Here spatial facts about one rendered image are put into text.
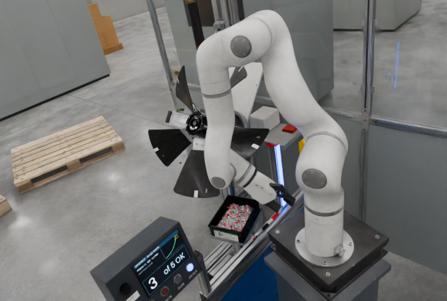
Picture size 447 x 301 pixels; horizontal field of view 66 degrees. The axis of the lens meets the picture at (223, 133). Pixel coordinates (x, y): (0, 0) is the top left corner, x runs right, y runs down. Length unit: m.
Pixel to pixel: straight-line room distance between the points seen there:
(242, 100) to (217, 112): 0.86
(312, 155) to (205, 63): 0.38
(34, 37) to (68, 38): 0.57
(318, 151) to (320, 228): 0.29
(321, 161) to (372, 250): 0.45
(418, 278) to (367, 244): 1.28
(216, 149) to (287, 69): 0.32
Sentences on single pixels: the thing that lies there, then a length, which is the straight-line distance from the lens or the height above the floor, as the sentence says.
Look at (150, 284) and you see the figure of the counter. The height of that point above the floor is 1.16.
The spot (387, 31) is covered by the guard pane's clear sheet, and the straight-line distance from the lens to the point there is 1.85.
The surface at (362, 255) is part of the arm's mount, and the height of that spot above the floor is 1.01.
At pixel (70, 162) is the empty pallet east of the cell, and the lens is 4.23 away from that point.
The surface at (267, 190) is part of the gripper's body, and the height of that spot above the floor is 1.23.
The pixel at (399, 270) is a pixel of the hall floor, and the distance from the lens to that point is 2.56.
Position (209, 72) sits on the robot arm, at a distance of 0.98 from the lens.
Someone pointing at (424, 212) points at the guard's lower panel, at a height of 0.46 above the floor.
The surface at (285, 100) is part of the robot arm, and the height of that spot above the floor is 1.57.
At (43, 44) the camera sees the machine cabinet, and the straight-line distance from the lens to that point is 6.97.
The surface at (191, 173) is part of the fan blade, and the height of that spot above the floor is 1.02.
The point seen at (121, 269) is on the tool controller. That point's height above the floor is 1.25.
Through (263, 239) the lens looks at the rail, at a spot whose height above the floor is 0.85.
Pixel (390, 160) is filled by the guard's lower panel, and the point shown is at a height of 0.75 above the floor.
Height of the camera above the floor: 1.95
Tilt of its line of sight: 28 degrees down
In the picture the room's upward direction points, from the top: 11 degrees counter-clockwise
